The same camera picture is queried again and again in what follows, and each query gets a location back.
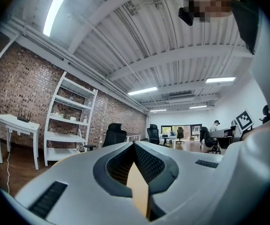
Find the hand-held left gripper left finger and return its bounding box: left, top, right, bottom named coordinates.
left=15, top=141, right=149, bottom=225

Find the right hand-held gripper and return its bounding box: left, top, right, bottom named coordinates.
left=208, top=110, right=255, bottom=150

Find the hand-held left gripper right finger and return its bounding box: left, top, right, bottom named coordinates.
left=134, top=141, right=227, bottom=222

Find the large round wooden table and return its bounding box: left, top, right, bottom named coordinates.
left=126, top=162, right=149, bottom=220

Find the black office chair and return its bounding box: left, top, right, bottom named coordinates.
left=147, top=124, right=170, bottom=148
left=200, top=127, right=222, bottom=155
left=259, top=105, right=270, bottom=124
left=176, top=127, right=185, bottom=144
left=84, top=123, right=128, bottom=152

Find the large window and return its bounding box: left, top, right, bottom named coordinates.
left=161, top=124, right=202, bottom=142

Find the white office desk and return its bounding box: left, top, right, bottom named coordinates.
left=162, top=135, right=177, bottom=150

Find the ceiling air conditioner unit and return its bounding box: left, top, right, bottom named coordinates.
left=168, top=94, right=195, bottom=104

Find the white shelving unit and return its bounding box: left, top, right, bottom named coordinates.
left=43, top=71, right=99, bottom=167

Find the brown top white table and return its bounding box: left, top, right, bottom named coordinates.
left=126, top=133, right=141, bottom=143

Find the white side table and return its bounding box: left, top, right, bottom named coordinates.
left=0, top=114, right=41, bottom=171

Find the black router with antennas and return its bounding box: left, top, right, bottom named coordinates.
left=16, top=107, right=32, bottom=123

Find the person's black clothing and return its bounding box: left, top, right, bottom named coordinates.
left=231, top=0, right=260, bottom=55

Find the person's head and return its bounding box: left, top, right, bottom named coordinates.
left=185, top=0, right=234, bottom=23

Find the thin white floor cable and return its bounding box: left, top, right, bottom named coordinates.
left=7, top=131, right=12, bottom=194

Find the black head-mounted camera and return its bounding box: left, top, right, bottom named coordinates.
left=178, top=6, right=195, bottom=27

